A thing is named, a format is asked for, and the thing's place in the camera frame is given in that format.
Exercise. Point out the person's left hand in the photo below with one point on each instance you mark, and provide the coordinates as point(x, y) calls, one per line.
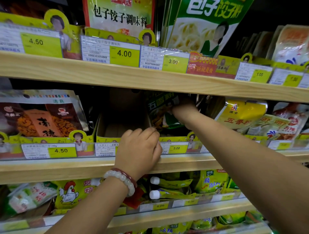
point(140, 154)

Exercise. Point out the orange seasoning packet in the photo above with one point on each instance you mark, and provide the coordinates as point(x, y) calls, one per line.
point(292, 46)

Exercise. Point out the red white printed packet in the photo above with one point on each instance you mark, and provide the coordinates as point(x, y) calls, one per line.
point(294, 120)

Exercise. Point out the brown orange packet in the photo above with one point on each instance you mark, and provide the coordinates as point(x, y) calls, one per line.
point(29, 7)

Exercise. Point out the green five spice packets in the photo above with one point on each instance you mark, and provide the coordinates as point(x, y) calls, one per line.
point(161, 113)

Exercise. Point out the red brown clear packet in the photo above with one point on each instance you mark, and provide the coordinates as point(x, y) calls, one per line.
point(38, 115)

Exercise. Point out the person's left forearm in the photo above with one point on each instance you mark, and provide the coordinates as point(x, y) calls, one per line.
point(87, 209)

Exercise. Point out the person's right hand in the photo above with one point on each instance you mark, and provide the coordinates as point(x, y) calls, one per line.
point(186, 112)

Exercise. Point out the rows of assorted seasoning packets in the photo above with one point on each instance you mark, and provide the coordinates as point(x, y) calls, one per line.
point(72, 193)

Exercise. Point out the pale yellow packet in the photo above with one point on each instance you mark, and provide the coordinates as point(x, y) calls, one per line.
point(268, 124)

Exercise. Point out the wooden store shelving with goods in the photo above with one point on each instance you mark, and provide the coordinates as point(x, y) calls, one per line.
point(120, 72)

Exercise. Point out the green dumpling food packet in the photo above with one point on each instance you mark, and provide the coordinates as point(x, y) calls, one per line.
point(207, 26)

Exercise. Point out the person's right forearm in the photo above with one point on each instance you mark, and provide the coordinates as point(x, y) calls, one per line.
point(251, 164)

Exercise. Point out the row of yellow price tags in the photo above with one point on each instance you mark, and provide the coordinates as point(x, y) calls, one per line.
point(41, 44)
point(60, 151)

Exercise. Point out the yellow dumpling seasoning packets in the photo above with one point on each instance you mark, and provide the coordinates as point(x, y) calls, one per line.
point(120, 17)

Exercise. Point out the yellow seasoning packet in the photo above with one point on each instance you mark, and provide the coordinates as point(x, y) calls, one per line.
point(239, 113)

